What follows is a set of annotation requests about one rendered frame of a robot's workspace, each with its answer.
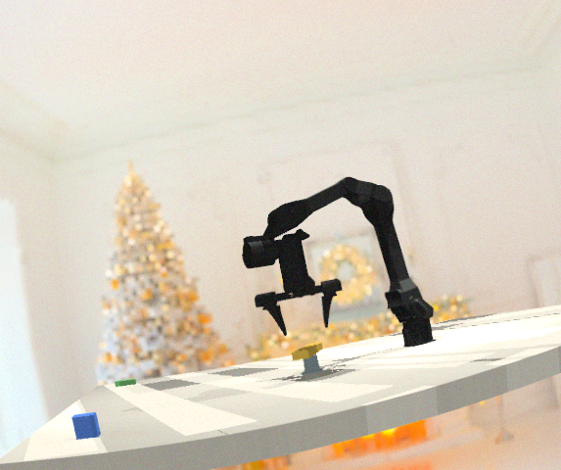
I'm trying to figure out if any blue cube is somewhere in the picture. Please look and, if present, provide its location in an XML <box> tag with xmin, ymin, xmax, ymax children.
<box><xmin>71</xmin><ymin>411</ymin><xmax>101</xmax><ymax>440</ymax></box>

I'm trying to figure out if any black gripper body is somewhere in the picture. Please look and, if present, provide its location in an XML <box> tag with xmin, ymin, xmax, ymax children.
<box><xmin>255</xmin><ymin>259</ymin><xmax>342</xmax><ymax>307</ymax></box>

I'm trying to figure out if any yellow bar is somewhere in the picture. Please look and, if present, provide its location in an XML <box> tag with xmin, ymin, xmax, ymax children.
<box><xmin>292</xmin><ymin>343</ymin><xmax>323</xmax><ymax>361</ymax></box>

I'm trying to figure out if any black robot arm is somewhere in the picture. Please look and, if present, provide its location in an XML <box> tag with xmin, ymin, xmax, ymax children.
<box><xmin>242</xmin><ymin>177</ymin><xmax>437</xmax><ymax>347</ymax></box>

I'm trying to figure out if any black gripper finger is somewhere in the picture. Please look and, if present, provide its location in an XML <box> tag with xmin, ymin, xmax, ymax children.
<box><xmin>262</xmin><ymin>305</ymin><xmax>287</xmax><ymax>336</ymax></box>
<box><xmin>322</xmin><ymin>293</ymin><xmax>337</xmax><ymax>328</ymax></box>

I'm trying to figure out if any green flat bar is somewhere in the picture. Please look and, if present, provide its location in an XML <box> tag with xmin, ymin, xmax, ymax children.
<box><xmin>115</xmin><ymin>379</ymin><xmax>136</xmax><ymax>387</ymax></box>

